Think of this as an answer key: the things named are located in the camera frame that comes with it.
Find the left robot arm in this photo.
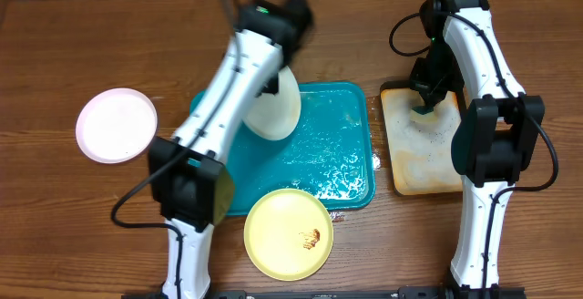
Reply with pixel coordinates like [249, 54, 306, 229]
[148, 0, 313, 298]

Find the black baking tray with suds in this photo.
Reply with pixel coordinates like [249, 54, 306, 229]
[380, 80, 465, 196]

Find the white plate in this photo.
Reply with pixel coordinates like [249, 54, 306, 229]
[76, 88, 158, 164]
[243, 67, 302, 141]

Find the green yellow sponge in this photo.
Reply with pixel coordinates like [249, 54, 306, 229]
[409, 106, 438, 124]

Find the teal plastic tray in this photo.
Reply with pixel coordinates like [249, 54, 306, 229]
[189, 81, 377, 218]

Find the yellow-green plate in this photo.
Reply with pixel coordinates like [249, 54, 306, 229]
[243, 189, 333, 282]

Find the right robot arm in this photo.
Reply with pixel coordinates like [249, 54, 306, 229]
[409, 0, 545, 298]

